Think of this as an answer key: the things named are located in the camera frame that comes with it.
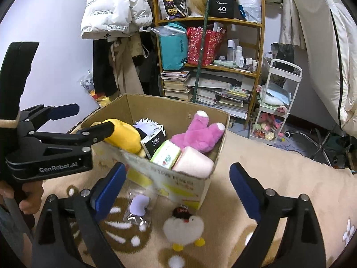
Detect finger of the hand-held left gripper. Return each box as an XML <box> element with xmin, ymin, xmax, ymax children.
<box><xmin>17</xmin><ymin>122</ymin><xmax>115</xmax><ymax>153</ymax></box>
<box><xmin>18</xmin><ymin>103</ymin><xmax>80</xmax><ymax>123</ymax></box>

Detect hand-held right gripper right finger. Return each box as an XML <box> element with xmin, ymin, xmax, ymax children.
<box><xmin>229</xmin><ymin>162</ymin><xmax>327</xmax><ymax>268</ymax></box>

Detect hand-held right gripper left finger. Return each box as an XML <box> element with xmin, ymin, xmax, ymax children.
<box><xmin>32</xmin><ymin>162</ymin><xmax>127</xmax><ymax>268</ymax></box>

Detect yellow plush toy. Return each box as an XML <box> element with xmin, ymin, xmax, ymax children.
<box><xmin>91</xmin><ymin>119</ymin><xmax>147</xmax><ymax>158</ymax></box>

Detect purple puff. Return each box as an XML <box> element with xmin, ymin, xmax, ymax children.
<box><xmin>123</xmin><ymin>187</ymin><xmax>157</xmax><ymax>228</ymax></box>

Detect white-haired plush doll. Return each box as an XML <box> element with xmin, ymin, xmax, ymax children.
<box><xmin>132</xmin><ymin>118</ymin><xmax>167</xmax><ymax>140</ymax></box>

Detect black tissue pack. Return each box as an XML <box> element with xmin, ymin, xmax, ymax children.
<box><xmin>140</xmin><ymin>135</ymin><xmax>167</xmax><ymax>159</ymax></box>

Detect pink swirl roll plush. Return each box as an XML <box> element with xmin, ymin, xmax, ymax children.
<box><xmin>171</xmin><ymin>146</ymin><xmax>215</xmax><ymax>178</ymax></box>

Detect green tissue pack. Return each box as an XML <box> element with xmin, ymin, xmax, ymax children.
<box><xmin>150</xmin><ymin>140</ymin><xmax>182</xmax><ymax>170</ymax></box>

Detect printed cardboard box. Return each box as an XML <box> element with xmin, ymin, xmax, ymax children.
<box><xmin>70</xmin><ymin>93</ymin><xmax>230</xmax><ymax>210</ymax></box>

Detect white chick plush toy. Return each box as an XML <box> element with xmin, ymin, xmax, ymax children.
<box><xmin>162</xmin><ymin>207</ymin><xmax>205</xmax><ymax>252</ymax></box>

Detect pink rabbit plush toy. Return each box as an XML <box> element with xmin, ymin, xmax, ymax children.
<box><xmin>170</xmin><ymin>110</ymin><xmax>226</xmax><ymax>153</ymax></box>

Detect person's left hand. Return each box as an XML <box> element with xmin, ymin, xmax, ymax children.
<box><xmin>0</xmin><ymin>180</ymin><xmax>44</xmax><ymax>215</ymax></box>

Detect plastic bag of toys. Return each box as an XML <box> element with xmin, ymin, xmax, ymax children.
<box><xmin>79</xmin><ymin>70</ymin><xmax>112</xmax><ymax>108</ymax></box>

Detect beige printed rug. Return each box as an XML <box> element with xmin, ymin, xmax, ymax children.
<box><xmin>36</xmin><ymin>109</ymin><xmax>357</xmax><ymax>268</ymax></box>

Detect black hanging garment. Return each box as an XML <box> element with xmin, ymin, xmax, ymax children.
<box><xmin>93</xmin><ymin>39</ymin><xmax>119</xmax><ymax>97</ymax></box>

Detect beige coat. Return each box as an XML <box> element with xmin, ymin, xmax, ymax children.
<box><xmin>112</xmin><ymin>38</ymin><xmax>145</xmax><ymax>95</ymax></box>

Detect pile of small toys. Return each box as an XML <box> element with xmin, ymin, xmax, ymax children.
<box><xmin>252</xmin><ymin>113</ymin><xmax>286</xmax><ymax>143</ymax></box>

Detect dark hanging clothes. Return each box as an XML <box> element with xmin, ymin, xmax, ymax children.
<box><xmin>134</xmin><ymin>32</ymin><xmax>164</xmax><ymax>95</ymax></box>

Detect stack of books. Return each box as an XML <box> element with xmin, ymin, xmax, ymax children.
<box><xmin>160</xmin><ymin>70</ymin><xmax>196</xmax><ymax>101</ymax></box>

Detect pile of papers and booklets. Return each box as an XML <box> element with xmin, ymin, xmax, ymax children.
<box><xmin>185</xmin><ymin>75</ymin><xmax>255</xmax><ymax>119</ymax></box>

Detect light blue cloth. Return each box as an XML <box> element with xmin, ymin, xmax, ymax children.
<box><xmin>262</xmin><ymin>88</ymin><xmax>292</xmax><ymax>107</ymax></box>

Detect teal shopping bag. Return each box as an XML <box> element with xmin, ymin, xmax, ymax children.
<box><xmin>159</xmin><ymin>24</ymin><xmax>188</xmax><ymax>71</ymax></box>

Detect white puffer jacket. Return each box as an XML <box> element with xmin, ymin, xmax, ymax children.
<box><xmin>81</xmin><ymin>0</ymin><xmax>153</xmax><ymax>40</ymax></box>

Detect white utility cart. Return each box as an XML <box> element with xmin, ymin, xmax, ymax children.
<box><xmin>249</xmin><ymin>59</ymin><xmax>303</xmax><ymax>146</ymax></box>

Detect green pole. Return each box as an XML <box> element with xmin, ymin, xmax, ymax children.
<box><xmin>192</xmin><ymin>0</ymin><xmax>212</xmax><ymax>102</ymax></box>

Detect group of cosmetic bottles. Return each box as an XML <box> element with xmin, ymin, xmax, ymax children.
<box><xmin>226</xmin><ymin>40</ymin><xmax>258</xmax><ymax>71</ymax></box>

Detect red gift bag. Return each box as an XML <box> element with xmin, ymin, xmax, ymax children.
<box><xmin>186</xmin><ymin>26</ymin><xmax>225</xmax><ymax>67</ymax></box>

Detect wooden shelf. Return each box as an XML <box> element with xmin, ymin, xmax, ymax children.
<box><xmin>153</xmin><ymin>0</ymin><xmax>266</xmax><ymax>130</ymax></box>

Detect black bag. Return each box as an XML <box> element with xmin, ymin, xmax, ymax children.
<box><xmin>270</xmin><ymin>43</ymin><xmax>295</xmax><ymax>71</ymax></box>

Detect blonde wig head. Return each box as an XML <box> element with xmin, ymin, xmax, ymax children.
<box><xmin>183</xmin><ymin>0</ymin><xmax>208</xmax><ymax>17</ymax></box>

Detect black cosmetics box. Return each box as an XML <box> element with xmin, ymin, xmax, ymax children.
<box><xmin>208</xmin><ymin>0</ymin><xmax>235</xmax><ymax>19</ymax></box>

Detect cream curtain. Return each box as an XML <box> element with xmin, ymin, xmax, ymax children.
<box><xmin>215</xmin><ymin>0</ymin><xmax>307</xmax><ymax>51</ymax></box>

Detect clear plastic bag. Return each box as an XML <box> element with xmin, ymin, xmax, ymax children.
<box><xmin>233</xmin><ymin>0</ymin><xmax>263</xmax><ymax>23</ymax></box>

